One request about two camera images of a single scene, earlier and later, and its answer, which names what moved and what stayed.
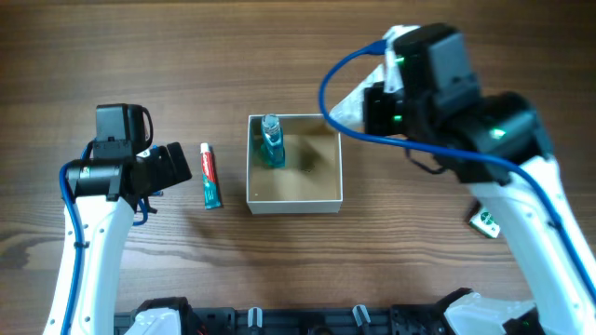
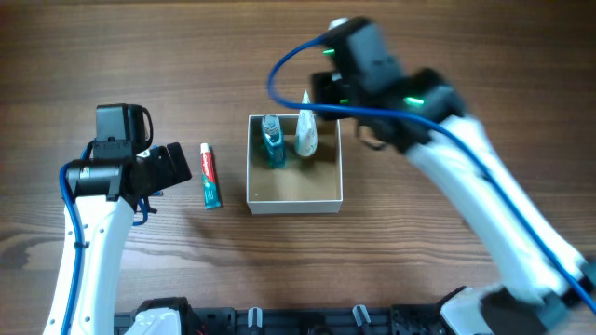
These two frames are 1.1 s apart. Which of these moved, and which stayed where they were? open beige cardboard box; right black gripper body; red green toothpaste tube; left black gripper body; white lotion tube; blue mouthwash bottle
Moved: white lotion tube; right black gripper body
Stayed: left black gripper body; blue mouthwash bottle; red green toothpaste tube; open beige cardboard box
